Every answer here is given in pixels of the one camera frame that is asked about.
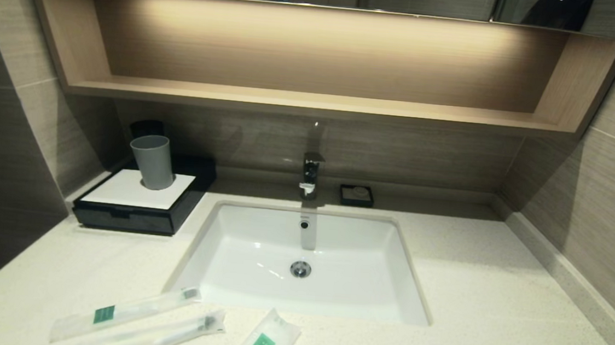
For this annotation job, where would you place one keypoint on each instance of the clear toothbrush packet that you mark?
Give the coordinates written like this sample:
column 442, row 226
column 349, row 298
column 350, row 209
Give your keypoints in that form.
column 174, row 333

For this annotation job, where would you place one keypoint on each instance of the black box with white top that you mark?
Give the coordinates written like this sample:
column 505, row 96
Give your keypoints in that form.
column 136, row 191

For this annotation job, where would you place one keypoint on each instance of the chrome faucet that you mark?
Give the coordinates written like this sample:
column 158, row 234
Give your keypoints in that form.
column 311, row 173

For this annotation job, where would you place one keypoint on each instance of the black soap dish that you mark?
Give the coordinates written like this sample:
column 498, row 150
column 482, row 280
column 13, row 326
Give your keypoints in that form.
column 345, row 200

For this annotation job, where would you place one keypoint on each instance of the small round soap bar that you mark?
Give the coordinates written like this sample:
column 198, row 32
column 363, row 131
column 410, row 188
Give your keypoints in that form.
column 360, row 191

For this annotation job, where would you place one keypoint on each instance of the chrome sink drain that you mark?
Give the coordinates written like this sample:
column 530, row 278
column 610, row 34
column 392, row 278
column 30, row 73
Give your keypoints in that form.
column 300, row 269

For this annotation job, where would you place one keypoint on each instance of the white sink basin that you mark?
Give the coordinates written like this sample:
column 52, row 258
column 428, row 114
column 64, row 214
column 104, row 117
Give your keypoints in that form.
column 256, row 267

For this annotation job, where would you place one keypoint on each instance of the grey plastic cup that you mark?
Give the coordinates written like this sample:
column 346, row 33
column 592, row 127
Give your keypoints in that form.
column 152, row 163

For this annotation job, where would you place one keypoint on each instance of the dental kit packet green label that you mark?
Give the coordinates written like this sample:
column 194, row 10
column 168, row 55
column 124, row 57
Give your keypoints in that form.
column 104, row 314

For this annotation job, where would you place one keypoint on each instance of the wooden wall shelf niche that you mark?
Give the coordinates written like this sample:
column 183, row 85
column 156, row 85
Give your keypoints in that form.
column 313, row 103

